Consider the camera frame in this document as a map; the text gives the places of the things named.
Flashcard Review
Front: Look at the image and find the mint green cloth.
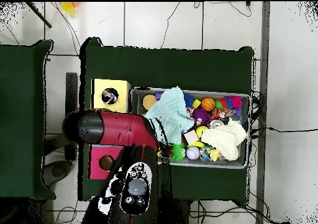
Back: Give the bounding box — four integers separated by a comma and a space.
145, 86, 196, 145

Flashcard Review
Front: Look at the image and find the colourful polka dot cloth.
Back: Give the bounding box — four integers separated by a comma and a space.
102, 88, 119, 105

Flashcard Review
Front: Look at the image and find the wooden box with three holes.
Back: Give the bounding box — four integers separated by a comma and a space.
88, 78, 132, 181

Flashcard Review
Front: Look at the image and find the shallow clear mesh bin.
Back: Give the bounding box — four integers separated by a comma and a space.
130, 87, 251, 170

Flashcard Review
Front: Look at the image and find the peach orange ball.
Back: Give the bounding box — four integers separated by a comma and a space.
142, 94, 158, 110

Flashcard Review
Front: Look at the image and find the green spiky ball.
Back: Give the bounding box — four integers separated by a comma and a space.
171, 143, 187, 163

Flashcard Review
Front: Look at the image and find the yellow ball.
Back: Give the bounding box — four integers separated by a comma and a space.
196, 126, 209, 139

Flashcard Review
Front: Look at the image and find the white toy baseball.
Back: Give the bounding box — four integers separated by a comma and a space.
186, 146, 201, 161

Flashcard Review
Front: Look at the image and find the orange toy basketball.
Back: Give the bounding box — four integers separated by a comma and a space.
201, 97, 216, 112

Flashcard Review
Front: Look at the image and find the cream yellow cloth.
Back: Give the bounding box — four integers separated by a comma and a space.
201, 119, 248, 161

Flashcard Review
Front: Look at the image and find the pink spiky ball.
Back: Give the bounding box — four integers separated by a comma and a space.
228, 96, 243, 110

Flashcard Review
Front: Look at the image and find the black chair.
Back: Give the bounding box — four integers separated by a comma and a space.
43, 72, 80, 187

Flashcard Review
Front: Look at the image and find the grey metal beam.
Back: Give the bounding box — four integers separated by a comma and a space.
255, 1, 271, 224

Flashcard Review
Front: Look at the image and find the green cloth side table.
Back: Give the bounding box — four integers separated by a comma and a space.
0, 39, 55, 200

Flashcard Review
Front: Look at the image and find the yellow floor object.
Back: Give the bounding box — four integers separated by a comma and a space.
60, 2, 78, 16

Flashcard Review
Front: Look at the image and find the black rod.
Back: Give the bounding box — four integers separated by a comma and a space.
24, 2, 53, 29

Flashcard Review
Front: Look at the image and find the black cable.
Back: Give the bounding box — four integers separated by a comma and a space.
250, 91, 318, 140
160, 1, 182, 50

